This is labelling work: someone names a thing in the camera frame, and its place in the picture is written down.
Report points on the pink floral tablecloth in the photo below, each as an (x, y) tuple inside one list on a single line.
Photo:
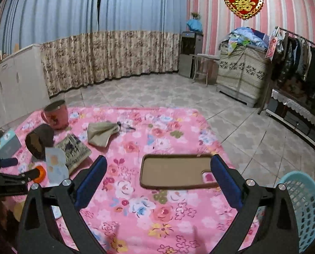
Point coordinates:
[(123, 216)]

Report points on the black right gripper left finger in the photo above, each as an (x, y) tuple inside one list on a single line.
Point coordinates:
[(38, 231)]

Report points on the clothes rack with garments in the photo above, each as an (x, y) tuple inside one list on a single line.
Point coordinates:
[(293, 65)]

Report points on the red heart wall ornament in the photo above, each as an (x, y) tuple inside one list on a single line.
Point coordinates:
[(245, 9)]

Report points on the teal tissue box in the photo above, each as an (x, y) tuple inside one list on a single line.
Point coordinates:
[(9, 144)]

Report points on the pink mug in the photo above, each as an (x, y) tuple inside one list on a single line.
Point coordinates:
[(56, 115)]

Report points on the beige cloth pouch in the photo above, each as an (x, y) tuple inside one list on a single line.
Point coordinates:
[(99, 134)]

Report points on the black glasses case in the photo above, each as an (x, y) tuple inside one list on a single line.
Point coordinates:
[(39, 139)]

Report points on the brown phone case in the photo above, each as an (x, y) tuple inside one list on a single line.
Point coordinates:
[(177, 172)]

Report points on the white cabinet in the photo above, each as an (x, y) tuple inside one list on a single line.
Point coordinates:
[(22, 84)]

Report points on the cloth-covered cabinet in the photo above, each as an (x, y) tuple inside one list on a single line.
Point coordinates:
[(242, 73)]

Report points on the light blue plastic basket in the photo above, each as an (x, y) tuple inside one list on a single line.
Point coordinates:
[(301, 189)]

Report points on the small metal stool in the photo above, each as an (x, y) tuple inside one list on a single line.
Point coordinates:
[(203, 64)]

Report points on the grey water dispenser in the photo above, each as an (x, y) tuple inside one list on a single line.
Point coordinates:
[(190, 45)]

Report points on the pile of folded bedding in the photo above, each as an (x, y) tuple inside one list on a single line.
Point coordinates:
[(246, 36)]

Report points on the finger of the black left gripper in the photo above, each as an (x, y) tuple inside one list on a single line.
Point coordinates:
[(16, 185), (8, 162)]

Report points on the low shelf with lace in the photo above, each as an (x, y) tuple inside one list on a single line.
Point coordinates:
[(294, 116)]

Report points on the blue and floral curtain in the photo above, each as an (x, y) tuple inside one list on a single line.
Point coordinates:
[(85, 42)]

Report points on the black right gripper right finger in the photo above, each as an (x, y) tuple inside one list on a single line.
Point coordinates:
[(265, 221)]

